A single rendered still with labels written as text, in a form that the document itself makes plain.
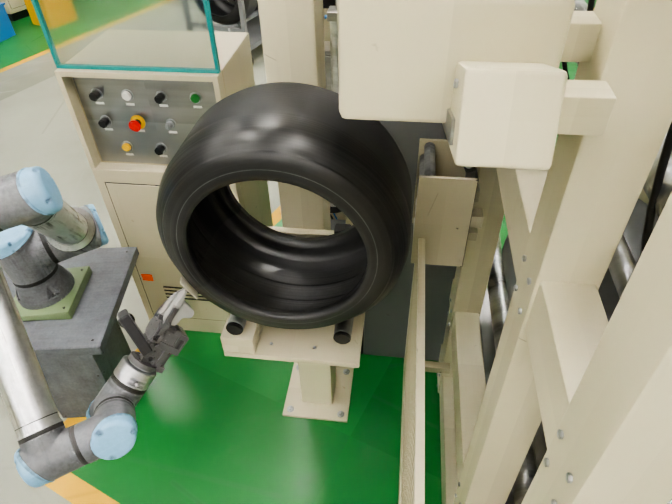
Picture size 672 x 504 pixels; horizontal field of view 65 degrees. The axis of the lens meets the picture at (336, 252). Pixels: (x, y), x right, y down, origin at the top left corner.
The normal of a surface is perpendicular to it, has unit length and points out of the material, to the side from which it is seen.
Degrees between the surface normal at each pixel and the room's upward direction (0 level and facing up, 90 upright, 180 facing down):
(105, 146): 90
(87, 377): 90
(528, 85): 72
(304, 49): 90
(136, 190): 90
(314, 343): 0
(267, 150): 42
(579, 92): 0
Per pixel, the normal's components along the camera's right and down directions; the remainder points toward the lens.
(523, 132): -0.13, 0.39
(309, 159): 0.14, -0.07
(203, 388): -0.02, -0.75
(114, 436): 0.45, 0.17
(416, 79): -0.13, 0.66
